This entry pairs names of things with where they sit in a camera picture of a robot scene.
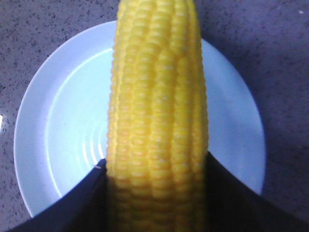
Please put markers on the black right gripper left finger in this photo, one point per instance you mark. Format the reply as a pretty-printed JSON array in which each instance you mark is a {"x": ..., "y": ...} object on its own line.
[{"x": 83, "y": 209}]

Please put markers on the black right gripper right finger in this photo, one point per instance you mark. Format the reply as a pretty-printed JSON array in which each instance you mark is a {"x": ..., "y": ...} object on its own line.
[{"x": 236, "y": 208}]

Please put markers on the yellow corn cob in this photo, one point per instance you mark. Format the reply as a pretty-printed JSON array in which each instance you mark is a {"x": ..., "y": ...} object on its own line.
[{"x": 158, "y": 125}]

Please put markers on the light blue plate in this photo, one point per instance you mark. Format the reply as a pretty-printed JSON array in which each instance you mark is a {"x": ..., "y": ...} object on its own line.
[{"x": 60, "y": 131}]

